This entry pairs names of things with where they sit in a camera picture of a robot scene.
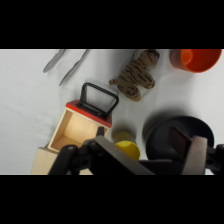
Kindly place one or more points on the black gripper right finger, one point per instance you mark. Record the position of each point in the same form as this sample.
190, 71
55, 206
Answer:
198, 156

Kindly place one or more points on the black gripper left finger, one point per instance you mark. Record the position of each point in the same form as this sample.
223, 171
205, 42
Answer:
110, 156

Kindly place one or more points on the striped brown tiger plush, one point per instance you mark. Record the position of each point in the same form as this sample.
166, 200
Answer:
136, 77

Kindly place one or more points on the black bowl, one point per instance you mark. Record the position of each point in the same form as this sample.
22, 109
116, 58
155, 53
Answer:
160, 136

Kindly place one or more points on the yellow plastic cup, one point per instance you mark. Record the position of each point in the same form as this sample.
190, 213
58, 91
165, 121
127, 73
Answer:
128, 144

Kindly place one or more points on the cardboard box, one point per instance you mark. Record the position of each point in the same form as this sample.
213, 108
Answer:
78, 128

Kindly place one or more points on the silver metal tongs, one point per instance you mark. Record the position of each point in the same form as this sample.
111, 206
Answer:
71, 68

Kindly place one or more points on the orange plastic cup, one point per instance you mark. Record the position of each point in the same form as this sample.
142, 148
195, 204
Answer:
197, 60

